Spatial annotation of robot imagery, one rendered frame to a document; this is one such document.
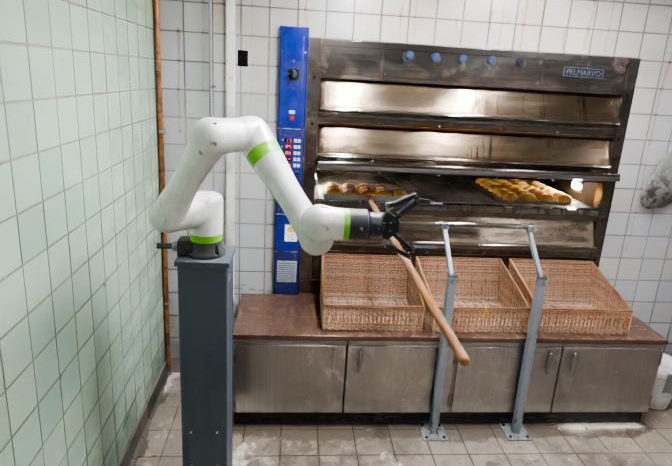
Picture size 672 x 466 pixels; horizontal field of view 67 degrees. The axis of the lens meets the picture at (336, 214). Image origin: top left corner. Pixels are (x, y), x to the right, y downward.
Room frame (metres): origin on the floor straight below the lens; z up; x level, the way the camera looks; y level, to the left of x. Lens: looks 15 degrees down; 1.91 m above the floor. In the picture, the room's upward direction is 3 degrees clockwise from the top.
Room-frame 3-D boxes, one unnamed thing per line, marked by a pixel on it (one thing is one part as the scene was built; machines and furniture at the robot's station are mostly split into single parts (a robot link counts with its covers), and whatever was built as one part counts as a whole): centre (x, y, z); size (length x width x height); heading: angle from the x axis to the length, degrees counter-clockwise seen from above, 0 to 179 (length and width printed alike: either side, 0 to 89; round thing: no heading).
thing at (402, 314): (2.74, -0.22, 0.72); 0.56 x 0.49 x 0.28; 94
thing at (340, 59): (3.08, -0.76, 1.99); 1.80 x 0.08 x 0.21; 95
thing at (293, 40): (3.89, 0.37, 1.07); 1.93 x 0.16 x 2.15; 5
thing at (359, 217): (1.44, -0.07, 1.49); 0.12 x 0.06 x 0.09; 6
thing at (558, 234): (3.06, -0.76, 1.02); 1.79 x 0.11 x 0.19; 95
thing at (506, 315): (2.79, -0.81, 0.72); 0.56 x 0.49 x 0.28; 96
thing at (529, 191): (3.55, -1.30, 1.21); 0.61 x 0.48 x 0.06; 5
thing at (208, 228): (1.89, 0.51, 1.36); 0.16 x 0.13 x 0.19; 140
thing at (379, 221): (1.45, -0.14, 1.49); 0.09 x 0.07 x 0.08; 96
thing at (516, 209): (3.08, -0.76, 1.16); 1.80 x 0.06 x 0.04; 95
